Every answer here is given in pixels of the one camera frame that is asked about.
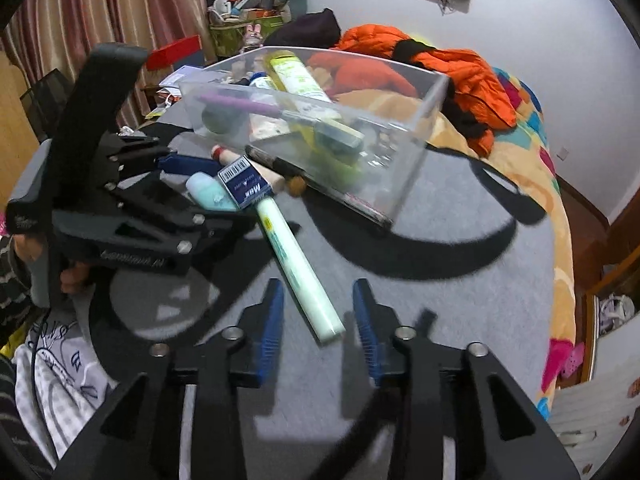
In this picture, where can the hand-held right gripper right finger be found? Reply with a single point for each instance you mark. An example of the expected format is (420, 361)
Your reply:
(367, 330)

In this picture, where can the striped curtain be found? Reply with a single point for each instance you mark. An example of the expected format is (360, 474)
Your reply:
(125, 5)

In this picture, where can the colourful bedsheet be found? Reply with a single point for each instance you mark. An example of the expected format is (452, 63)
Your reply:
(525, 110)

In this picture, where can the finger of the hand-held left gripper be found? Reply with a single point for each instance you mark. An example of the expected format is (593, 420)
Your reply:
(200, 230)
(190, 165)

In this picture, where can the person's left hand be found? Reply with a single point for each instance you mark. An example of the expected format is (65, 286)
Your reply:
(75, 277)

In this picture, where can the dark green bottle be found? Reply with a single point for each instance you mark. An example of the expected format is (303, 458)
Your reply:
(222, 120)

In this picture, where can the black garment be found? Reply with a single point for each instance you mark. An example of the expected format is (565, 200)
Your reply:
(465, 115)

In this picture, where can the yellow-capped lotion bottle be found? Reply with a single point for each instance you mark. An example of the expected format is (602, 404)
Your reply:
(295, 77)

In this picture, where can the wooden wardrobe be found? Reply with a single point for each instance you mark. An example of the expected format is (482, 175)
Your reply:
(615, 240)

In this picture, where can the white shoes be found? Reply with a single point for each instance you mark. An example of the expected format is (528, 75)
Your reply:
(617, 312)

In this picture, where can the long mint green tube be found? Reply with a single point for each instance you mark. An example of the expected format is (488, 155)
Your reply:
(295, 265)

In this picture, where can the green storage bag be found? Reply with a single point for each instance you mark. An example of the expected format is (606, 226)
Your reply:
(230, 35)

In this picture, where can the grey black blanket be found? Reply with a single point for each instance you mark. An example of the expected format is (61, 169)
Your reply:
(450, 270)

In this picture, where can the beige stick brown ends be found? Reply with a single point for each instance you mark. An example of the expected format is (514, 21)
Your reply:
(277, 178)

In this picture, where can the person's left forearm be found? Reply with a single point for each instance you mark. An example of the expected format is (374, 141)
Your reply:
(12, 290)

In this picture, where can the black chair back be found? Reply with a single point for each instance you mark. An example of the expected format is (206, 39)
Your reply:
(47, 105)

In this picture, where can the small mint white bottle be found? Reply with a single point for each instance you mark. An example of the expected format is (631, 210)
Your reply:
(207, 190)

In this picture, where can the orange down jacket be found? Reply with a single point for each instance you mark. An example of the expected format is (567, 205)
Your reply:
(465, 70)

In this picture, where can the dark purple coat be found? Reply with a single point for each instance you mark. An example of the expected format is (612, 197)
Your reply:
(310, 27)

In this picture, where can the red box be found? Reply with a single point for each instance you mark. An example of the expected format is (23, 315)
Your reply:
(175, 52)

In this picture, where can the pink clog shoe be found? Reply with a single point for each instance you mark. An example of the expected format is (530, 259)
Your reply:
(571, 360)

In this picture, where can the white suitcase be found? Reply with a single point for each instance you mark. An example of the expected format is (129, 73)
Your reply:
(590, 420)

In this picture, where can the white printed cloth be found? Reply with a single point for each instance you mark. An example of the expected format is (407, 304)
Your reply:
(65, 385)

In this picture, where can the clear plastic storage box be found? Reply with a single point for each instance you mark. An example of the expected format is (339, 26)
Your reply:
(390, 160)

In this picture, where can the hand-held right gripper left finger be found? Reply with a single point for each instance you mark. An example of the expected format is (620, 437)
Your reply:
(270, 330)

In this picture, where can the black pen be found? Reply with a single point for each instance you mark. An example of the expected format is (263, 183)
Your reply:
(280, 162)

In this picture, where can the pile of papers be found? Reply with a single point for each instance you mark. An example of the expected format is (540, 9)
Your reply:
(175, 85)

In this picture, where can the small blue box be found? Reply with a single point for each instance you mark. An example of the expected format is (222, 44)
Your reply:
(247, 187)

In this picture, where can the pink rabbit bottle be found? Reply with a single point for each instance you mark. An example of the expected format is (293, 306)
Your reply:
(254, 35)

